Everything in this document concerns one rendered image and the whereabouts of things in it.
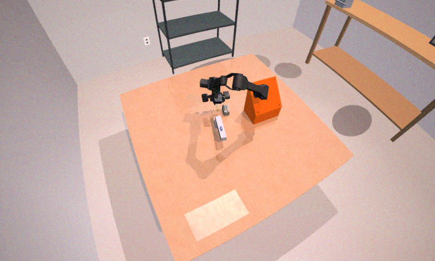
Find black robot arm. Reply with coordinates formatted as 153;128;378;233
199;73;269;104

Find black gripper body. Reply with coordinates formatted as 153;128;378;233
202;90;230;102

